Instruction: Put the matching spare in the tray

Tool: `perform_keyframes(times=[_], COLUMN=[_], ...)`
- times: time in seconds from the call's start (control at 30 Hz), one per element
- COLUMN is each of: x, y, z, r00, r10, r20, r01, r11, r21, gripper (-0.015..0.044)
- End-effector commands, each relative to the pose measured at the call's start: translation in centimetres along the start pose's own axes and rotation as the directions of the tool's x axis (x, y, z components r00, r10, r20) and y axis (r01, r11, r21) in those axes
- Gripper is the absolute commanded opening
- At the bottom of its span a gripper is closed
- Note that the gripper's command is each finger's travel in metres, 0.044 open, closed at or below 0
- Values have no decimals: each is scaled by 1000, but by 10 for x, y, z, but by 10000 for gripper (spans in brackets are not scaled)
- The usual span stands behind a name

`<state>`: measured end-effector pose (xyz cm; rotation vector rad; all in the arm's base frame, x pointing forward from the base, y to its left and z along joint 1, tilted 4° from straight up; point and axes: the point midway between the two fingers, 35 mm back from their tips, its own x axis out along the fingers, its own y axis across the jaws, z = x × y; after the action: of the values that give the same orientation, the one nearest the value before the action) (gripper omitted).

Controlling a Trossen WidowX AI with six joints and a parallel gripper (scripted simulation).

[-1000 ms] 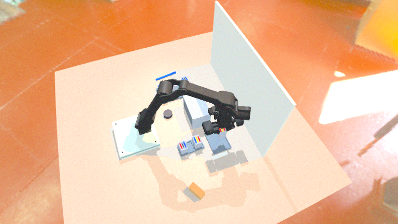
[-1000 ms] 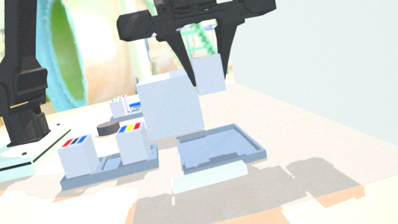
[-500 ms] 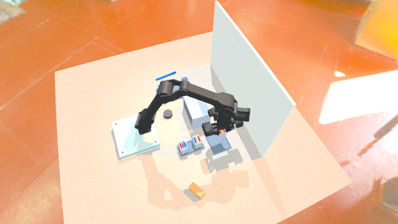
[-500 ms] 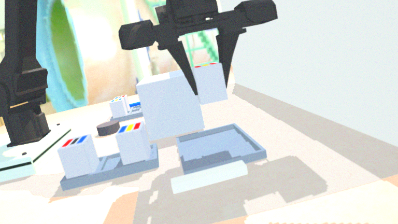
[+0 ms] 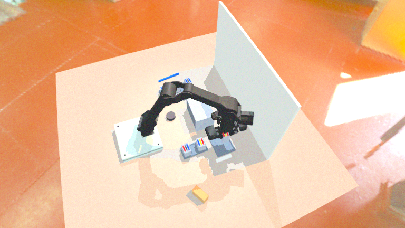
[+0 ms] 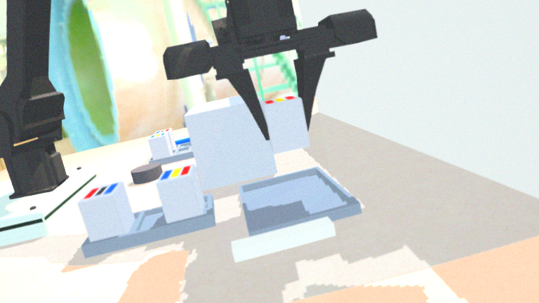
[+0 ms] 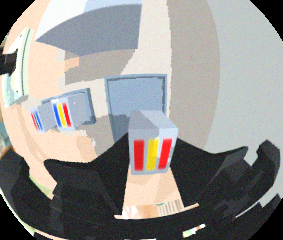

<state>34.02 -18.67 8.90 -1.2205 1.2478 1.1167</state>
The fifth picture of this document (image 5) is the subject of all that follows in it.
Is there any grey short cylinder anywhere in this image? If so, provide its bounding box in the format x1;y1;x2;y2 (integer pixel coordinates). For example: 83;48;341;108
166;111;176;121

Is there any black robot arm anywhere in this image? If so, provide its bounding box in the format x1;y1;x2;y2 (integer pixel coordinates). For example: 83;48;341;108
137;81;254;137

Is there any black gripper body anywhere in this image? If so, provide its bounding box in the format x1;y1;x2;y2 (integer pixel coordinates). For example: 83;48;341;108
205;120;247;140

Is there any yellow rectangular block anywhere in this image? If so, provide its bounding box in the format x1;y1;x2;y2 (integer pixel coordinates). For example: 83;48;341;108
192;185;209;203

